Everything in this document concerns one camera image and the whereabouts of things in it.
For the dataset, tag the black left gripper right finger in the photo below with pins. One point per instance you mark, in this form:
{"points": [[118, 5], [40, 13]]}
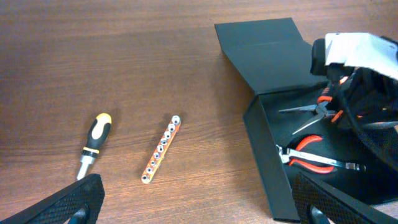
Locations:
{"points": [[318, 202]]}

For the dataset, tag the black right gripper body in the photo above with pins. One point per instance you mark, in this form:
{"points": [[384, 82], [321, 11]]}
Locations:
{"points": [[357, 98]]}

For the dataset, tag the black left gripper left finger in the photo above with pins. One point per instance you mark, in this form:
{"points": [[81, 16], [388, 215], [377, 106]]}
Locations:
{"points": [[79, 202]]}

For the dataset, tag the red handled cutting pliers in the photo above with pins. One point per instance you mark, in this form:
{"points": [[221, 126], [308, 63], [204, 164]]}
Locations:
{"points": [[311, 162]]}

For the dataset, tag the orange handled needle nose pliers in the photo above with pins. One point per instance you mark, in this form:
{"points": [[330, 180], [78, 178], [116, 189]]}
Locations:
{"points": [[319, 109]]}

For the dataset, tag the yellow black screwdriver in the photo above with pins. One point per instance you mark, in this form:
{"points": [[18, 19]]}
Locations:
{"points": [[96, 137]]}

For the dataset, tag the orange socket bit holder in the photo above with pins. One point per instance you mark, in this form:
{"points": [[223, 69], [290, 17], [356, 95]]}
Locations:
{"points": [[159, 154]]}

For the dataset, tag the black open gift box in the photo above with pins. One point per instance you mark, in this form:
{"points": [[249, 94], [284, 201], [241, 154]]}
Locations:
{"points": [[275, 61]]}

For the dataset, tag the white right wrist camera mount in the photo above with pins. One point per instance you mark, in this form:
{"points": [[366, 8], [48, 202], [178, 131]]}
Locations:
{"points": [[364, 50]]}

